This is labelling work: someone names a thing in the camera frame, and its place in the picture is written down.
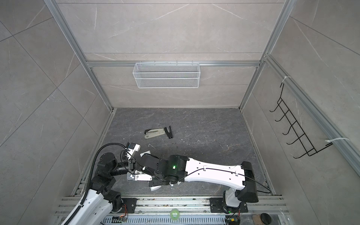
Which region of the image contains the white remote control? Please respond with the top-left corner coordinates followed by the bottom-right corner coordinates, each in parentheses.
top-left (140, 151), bottom-right (162, 191)

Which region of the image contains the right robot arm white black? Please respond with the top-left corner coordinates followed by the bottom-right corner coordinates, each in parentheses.
top-left (135, 153), bottom-right (259, 213)

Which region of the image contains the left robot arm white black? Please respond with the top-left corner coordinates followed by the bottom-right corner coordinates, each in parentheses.
top-left (62, 153), bottom-right (137, 225)

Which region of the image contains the grey black stapler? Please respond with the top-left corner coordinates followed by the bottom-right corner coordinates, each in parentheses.
top-left (144, 126), bottom-right (173, 139)

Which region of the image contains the green round sticker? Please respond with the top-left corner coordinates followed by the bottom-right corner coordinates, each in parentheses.
top-left (170, 209), bottom-right (180, 221)

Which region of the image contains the black round cap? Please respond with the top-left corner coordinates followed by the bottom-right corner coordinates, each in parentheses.
top-left (260, 213), bottom-right (272, 225)

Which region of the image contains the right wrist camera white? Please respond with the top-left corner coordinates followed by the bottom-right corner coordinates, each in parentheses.
top-left (127, 171), bottom-right (153, 182)

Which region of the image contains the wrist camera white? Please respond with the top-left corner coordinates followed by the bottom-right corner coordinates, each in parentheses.
top-left (127, 171), bottom-right (153, 182)
top-left (125, 143), bottom-right (141, 160)

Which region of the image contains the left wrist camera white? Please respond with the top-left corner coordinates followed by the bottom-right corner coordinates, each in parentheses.
top-left (125, 143), bottom-right (141, 160)

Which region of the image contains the black corrugated cable conduit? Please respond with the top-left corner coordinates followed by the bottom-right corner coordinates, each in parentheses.
top-left (80, 142), bottom-right (127, 206)

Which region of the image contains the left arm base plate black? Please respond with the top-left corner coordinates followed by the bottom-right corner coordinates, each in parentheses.
top-left (111, 198), bottom-right (137, 213)

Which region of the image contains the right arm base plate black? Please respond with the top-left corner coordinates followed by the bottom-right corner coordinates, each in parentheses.
top-left (209, 198), bottom-right (248, 214)

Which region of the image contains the white wire mesh basket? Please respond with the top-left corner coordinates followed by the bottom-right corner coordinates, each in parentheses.
top-left (133, 62), bottom-right (201, 89)

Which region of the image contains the black wire hook rack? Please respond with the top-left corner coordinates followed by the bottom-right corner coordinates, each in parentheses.
top-left (269, 83), bottom-right (333, 159)

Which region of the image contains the white cable tie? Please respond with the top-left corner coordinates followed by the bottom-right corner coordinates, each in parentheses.
top-left (325, 137), bottom-right (350, 143)

